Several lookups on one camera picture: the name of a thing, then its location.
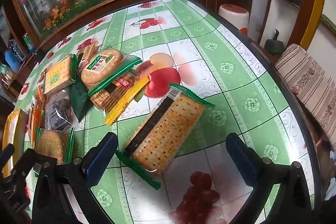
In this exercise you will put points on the white stool red top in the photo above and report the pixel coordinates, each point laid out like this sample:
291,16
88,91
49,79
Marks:
233,16

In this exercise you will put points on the orange cracker packet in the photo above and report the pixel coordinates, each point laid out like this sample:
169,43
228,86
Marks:
36,119

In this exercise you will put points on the dark green snack packet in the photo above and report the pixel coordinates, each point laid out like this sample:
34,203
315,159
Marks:
78,99

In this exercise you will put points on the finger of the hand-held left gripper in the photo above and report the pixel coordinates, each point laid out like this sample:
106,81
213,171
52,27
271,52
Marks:
23,161

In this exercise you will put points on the yellow-edged square cracker packet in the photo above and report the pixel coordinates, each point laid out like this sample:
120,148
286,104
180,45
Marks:
119,100

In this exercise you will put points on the dark grey snack packet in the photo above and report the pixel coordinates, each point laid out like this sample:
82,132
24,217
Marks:
57,111

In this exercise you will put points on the striped floral cushion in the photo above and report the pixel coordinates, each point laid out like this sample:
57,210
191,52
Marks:
309,82

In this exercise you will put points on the green-label water bottle pack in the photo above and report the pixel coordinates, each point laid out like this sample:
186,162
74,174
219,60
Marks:
28,42

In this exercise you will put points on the yellow-green square cracker packet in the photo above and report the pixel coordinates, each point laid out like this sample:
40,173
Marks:
59,74

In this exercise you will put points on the small round cracker green packet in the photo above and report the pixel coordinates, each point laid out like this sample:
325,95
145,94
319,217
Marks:
51,146

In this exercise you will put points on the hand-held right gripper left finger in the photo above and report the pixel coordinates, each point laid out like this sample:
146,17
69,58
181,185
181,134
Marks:
99,154

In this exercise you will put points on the dark green kettle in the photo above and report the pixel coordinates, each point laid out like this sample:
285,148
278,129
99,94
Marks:
274,45

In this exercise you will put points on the gold tray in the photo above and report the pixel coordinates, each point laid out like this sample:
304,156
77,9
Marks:
11,132

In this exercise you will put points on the brown barcode packet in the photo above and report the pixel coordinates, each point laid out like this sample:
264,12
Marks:
162,132

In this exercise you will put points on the red-edged cracker packet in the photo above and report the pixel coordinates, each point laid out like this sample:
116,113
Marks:
88,52

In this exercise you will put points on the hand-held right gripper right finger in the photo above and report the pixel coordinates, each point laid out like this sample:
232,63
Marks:
241,158

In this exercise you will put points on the round cracker packet green label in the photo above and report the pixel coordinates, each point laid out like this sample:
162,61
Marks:
103,66

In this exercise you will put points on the green floral tablecloth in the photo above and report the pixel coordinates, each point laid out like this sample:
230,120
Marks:
210,61

